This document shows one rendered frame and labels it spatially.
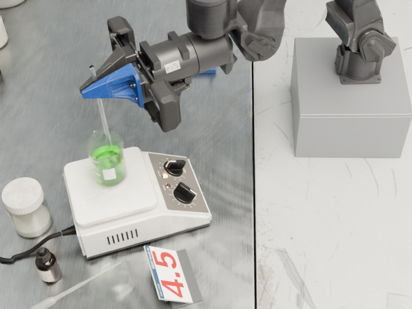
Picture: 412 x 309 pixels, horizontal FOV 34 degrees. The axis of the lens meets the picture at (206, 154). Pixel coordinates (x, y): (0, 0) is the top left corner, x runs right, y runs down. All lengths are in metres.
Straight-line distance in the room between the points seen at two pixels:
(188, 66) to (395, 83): 0.38
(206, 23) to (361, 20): 0.25
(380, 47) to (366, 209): 0.25
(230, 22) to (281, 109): 0.35
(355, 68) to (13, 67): 0.65
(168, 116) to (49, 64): 0.54
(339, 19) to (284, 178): 0.27
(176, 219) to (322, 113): 0.28
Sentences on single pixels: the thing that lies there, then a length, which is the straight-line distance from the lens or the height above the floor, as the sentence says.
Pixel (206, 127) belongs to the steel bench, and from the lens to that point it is 1.17.
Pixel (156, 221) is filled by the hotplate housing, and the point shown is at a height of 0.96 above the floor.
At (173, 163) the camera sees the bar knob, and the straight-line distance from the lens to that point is 1.03.
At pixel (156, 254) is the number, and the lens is 0.98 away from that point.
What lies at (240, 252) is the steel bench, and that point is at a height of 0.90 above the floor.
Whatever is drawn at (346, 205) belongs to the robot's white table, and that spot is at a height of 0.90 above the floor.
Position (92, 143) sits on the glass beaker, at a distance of 0.97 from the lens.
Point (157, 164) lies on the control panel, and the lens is 1.04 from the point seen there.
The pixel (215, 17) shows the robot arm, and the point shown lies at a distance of 0.85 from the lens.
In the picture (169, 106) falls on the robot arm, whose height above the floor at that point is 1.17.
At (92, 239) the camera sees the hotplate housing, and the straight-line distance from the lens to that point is 0.98.
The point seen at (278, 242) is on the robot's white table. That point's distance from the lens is 1.02.
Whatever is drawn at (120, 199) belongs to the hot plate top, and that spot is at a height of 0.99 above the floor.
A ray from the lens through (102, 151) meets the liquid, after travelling 0.97.
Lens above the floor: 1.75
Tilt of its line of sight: 49 degrees down
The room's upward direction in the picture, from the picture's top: 3 degrees counter-clockwise
